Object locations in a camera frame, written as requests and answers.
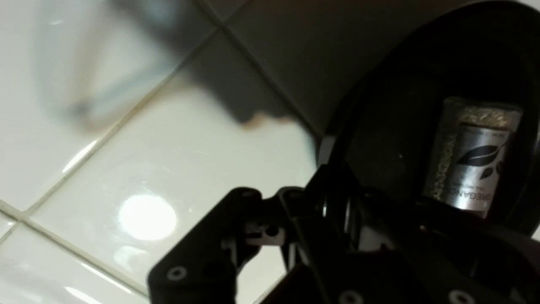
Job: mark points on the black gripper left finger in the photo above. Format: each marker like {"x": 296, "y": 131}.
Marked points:
{"x": 205, "y": 265}

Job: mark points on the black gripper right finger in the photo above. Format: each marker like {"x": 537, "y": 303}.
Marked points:
{"x": 352, "y": 246}

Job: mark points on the black bowl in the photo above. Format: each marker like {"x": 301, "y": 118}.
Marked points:
{"x": 385, "y": 128}

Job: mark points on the silver labelled packet in bowl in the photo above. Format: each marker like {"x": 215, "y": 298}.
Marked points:
{"x": 470, "y": 150}

